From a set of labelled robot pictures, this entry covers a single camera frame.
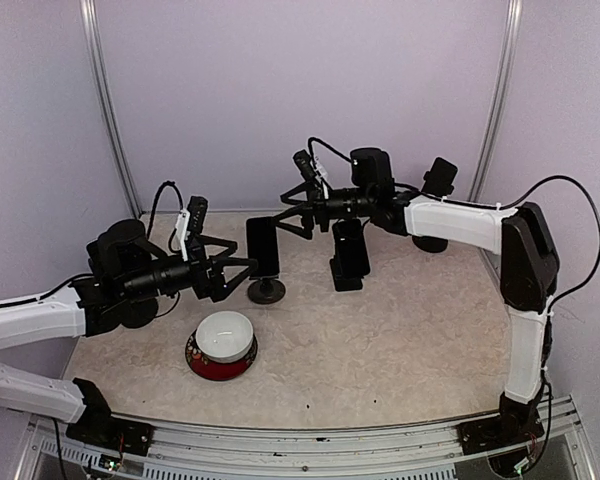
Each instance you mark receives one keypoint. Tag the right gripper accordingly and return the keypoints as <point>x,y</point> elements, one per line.
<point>316,202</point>

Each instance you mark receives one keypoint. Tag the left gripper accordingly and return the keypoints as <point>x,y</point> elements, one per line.
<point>211,285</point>

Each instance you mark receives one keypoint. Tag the round-base plate phone stand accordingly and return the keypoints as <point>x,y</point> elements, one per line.
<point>266,291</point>

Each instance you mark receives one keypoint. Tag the blue-edged black smartphone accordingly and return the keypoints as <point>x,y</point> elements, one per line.
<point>349,230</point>

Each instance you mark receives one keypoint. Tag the black folding phone stand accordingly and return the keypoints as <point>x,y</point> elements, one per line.
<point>347,280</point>

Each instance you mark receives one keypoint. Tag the black pole phone stand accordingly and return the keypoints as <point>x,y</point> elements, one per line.
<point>429,232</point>
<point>137,315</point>

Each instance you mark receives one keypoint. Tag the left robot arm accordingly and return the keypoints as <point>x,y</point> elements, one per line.
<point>128,274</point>

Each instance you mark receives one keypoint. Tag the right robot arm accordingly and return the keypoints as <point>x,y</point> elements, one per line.
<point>519,235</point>

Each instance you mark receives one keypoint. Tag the white ceramic bowl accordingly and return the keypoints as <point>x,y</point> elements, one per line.
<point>225,336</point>

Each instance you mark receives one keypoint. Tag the red floral plate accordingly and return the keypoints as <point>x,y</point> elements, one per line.
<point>203,366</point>

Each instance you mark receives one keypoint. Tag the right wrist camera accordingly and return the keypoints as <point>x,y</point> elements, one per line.
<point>307,167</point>

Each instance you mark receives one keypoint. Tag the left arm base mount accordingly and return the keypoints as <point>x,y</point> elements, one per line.
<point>97,426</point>

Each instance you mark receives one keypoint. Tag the right aluminium frame post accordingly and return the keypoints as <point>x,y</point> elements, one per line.
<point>499,97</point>

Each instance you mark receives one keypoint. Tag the aluminium frame post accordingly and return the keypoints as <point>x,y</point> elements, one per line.
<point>499,97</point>
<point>98,66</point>

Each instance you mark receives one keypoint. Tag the left aluminium frame post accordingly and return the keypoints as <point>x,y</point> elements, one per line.
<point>98,66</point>

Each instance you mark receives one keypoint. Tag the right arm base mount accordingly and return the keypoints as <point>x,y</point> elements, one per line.
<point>514,423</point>

